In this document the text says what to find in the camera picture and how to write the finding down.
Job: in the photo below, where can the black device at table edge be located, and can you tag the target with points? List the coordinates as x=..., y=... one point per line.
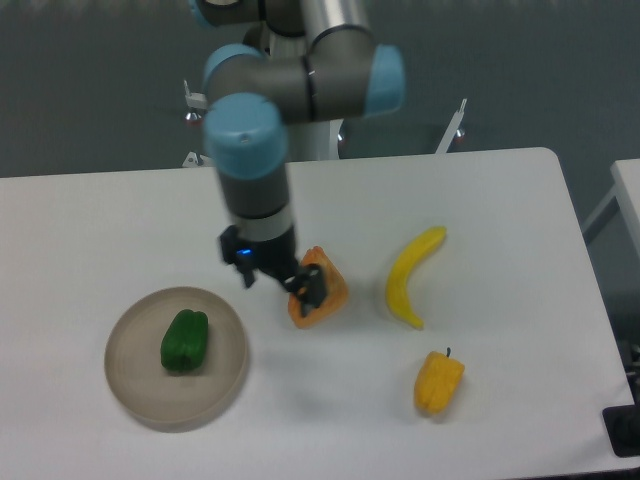
x=622, y=425

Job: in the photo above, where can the yellow bell pepper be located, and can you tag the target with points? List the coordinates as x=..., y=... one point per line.
x=437, y=381

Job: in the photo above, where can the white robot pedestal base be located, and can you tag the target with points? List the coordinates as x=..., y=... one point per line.
x=316, y=141

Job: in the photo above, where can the yellow banana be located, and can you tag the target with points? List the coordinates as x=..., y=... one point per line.
x=396, y=288

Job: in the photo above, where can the white side table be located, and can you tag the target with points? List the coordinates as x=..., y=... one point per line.
x=622, y=197

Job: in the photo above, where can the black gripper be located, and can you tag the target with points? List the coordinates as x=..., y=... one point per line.
x=275, y=258

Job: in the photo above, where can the orange pastry wedge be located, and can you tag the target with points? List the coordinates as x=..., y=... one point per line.
x=336, y=286

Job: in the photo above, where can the green bell pepper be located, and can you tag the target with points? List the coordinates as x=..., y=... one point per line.
x=184, y=345

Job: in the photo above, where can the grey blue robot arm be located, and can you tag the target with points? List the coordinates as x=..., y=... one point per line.
x=253, y=97

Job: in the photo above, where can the beige round plate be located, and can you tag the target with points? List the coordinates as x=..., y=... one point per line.
x=174, y=401

